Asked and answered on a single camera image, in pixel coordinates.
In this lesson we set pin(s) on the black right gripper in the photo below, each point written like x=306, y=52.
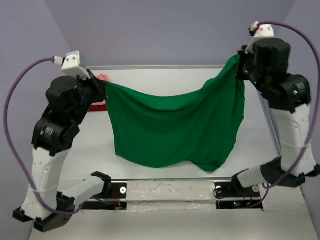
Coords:
x=240, y=73

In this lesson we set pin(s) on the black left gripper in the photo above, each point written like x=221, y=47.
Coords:
x=100, y=84

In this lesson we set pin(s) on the green t shirt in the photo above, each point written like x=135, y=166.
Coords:
x=200, y=127

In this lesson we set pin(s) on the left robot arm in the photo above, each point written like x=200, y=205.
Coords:
x=44, y=204

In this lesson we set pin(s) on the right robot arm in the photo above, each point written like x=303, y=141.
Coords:
x=289, y=101

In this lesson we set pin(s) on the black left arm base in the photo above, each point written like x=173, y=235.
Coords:
x=115, y=199

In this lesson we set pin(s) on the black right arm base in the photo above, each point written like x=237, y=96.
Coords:
x=241, y=198

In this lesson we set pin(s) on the dark red t shirt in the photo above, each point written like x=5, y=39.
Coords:
x=98, y=108

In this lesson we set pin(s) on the pink t shirt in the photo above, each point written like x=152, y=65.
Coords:
x=105, y=78

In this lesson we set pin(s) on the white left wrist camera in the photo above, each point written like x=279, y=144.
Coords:
x=72, y=65

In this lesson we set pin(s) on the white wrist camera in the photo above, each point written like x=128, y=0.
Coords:
x=258, y=32
x=72, y=65

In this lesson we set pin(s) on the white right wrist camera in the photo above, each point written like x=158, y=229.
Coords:
x=258, y=32

